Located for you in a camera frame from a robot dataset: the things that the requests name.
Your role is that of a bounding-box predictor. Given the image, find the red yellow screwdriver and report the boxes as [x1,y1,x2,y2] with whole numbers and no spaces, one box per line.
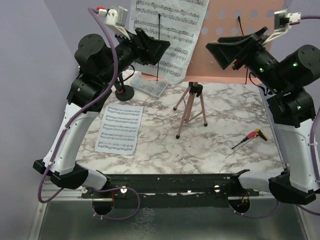
[231,128,269,150]

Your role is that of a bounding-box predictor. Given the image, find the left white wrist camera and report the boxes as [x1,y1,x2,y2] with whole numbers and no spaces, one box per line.
[96,5,131,40]

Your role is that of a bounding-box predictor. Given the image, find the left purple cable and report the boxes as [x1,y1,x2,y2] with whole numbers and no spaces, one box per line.
[37,7,142,221]

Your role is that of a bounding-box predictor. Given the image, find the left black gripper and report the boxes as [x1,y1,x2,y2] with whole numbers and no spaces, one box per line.
[99,24,169,84]

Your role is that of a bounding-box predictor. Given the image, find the clear plastic organizer box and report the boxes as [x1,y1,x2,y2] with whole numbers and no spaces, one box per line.
[130,74,169,99]

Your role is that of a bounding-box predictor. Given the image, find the sheet music page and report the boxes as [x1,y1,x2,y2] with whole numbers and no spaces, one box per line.
[129,0,209,84]
[94,103,144,156]

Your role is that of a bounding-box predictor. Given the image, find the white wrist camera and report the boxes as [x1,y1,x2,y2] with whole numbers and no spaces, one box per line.
[96,5,131,40]
[263,9,302,45]

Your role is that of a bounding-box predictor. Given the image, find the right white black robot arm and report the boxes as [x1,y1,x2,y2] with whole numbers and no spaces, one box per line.
[206,27,320,205]

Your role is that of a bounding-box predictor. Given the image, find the black mounting rail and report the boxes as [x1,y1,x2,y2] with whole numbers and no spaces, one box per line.
[81,173,259,209]

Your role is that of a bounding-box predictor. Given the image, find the thin metal rod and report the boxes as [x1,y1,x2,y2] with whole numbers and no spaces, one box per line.
[225,145,244,159]

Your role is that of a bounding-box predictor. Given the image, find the pink music stand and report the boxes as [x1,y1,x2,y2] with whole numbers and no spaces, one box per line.
[142,0,286,140]

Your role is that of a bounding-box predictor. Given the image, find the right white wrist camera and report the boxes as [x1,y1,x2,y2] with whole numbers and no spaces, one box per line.
[263,9,302,45]

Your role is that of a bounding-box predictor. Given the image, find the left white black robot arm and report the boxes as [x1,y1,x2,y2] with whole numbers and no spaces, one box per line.
[33,28,171,198]

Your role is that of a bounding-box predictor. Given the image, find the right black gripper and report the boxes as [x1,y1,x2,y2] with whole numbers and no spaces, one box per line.
[205,26,288,94]

